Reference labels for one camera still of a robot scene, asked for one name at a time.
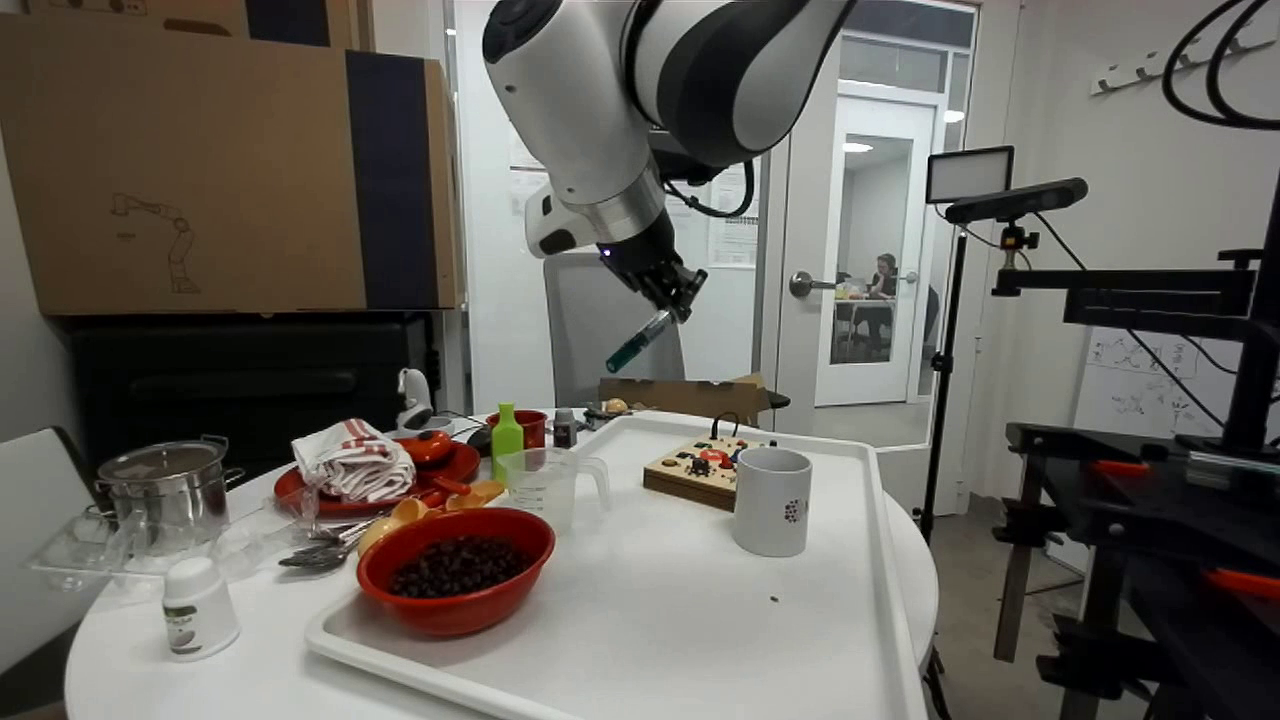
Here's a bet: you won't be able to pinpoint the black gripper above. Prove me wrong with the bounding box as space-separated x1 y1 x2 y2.
593 208 710 327

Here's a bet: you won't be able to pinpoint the green marker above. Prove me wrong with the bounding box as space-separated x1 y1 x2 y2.
598 309 680 374

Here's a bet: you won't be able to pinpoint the red bowl with dark beans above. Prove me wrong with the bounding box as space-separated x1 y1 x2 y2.
350 502 559 638

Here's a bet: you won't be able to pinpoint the white ceramic mug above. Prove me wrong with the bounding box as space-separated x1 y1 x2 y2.
726 443 814 561

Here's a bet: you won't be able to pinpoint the flat cardboard piece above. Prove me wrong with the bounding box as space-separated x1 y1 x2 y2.
593 372 795 428

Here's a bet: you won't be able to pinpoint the grey office chair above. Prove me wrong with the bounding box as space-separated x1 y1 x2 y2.
538 251 691 417

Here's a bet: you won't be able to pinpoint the white door with window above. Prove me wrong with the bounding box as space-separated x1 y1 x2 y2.
765 35 977 412

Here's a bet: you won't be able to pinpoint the small green squeeze bottle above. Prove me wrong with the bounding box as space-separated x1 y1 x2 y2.
488 400 530 489

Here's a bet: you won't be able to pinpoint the black light stand pole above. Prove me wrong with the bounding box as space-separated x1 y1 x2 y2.
913 226 973 539

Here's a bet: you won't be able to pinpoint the white dispenser device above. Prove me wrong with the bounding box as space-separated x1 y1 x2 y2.
391 363 439 437

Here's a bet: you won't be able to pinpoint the red plate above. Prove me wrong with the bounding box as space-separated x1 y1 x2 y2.
271 437 485 525

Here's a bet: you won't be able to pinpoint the orange and yellow toy food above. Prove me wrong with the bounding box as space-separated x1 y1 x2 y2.
354 475 510 553

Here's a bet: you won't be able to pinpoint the LED light panel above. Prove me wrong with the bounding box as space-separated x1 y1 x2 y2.
922 143 1021 208

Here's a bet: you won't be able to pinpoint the white plastic tray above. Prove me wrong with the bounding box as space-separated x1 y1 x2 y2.
300 409 933 720

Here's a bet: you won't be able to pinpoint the metal utensil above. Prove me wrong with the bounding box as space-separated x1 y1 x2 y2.
276 515 376 581

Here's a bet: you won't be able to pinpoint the black cabinet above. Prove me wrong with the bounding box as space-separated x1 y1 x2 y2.
56 309 445 490

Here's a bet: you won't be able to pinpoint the whiteboard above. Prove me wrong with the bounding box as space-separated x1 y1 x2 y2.
1070 322 1280 443

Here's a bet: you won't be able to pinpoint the large cardboard box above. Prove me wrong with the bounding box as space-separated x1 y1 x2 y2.
0 6 466 318

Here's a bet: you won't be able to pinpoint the cardboard box with dark stripe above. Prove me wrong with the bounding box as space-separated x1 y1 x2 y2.
0 0 376 57

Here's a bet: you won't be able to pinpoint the white pill bottle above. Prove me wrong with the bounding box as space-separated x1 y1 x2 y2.
160 553 242 663

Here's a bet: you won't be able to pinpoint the clear plastic container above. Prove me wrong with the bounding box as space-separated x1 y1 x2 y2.
29 498 153 597

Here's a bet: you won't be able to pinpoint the white chair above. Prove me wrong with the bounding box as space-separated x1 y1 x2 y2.
0 425 101 674

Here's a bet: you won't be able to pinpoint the black robot wrist cable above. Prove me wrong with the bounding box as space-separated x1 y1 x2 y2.
664 155 758 223

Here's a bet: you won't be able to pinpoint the wooden switch busy board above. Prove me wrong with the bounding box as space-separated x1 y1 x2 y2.
641 419 776 515

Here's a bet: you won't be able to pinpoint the black stereo camera bar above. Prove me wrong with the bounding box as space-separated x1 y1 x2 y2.
938 174 1092 226

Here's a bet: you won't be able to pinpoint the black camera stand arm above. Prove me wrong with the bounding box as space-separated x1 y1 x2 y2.
991 223 1268 335

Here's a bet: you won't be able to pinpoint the white wall coat hooks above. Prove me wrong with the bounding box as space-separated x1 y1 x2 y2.
1092 27 1262 96

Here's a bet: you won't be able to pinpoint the thick black cable conduit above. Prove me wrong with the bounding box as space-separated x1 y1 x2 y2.
1159 0 1280 136

